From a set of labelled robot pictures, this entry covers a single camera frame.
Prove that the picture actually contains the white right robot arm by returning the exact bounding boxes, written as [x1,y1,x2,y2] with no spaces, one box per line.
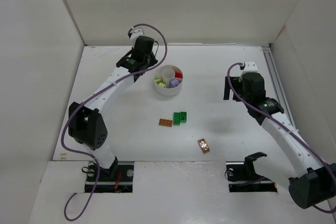
[223,72,335,209]

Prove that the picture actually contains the aluminium rail right side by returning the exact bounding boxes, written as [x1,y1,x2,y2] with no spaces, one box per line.
[262,46,296,128]

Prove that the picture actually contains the brown lego brick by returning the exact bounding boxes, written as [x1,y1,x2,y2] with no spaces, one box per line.
[197,139,210,154]
[159,119,173,127]

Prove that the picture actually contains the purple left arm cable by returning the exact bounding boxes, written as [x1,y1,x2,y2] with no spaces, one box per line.
[61,23,169,221]

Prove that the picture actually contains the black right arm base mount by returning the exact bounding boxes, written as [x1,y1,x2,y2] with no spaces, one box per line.
[224,152,278,193]

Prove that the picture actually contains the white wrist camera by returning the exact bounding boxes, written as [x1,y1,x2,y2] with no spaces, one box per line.
[128,27,144,40]
[239,61,258,73]

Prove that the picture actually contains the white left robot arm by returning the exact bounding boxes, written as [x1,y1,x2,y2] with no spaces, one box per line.
[68,35,158,179]

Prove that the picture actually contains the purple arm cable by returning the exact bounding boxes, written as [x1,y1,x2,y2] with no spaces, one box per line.
[61,23,169,221]
[227,62,336,214]

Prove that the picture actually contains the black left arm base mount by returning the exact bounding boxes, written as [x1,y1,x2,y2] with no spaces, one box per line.
[81,162,134,193]

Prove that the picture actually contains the purple lego brick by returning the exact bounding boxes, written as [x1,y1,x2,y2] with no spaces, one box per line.
[170,79,180,88]

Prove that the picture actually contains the red sloped lego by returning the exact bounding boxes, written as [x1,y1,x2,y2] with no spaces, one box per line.
[175,72,183,79]

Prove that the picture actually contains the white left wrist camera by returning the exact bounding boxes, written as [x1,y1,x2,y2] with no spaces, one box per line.
[128,27,144,40]

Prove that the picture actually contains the yellow and red lego stack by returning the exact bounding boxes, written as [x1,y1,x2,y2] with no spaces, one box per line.
[155,78,162,84]

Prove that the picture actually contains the green lego brick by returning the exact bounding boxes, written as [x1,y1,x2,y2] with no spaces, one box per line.
[180,111,187,123]
[173,112,181,125]

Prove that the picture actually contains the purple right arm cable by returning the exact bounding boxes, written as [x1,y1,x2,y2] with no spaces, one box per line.
[227,62,336,214]

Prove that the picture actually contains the white round divided container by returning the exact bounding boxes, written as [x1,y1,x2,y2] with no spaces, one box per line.
[153,65,184,97]

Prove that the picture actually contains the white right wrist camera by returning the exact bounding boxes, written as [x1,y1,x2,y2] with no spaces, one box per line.
[239,61,258,73]

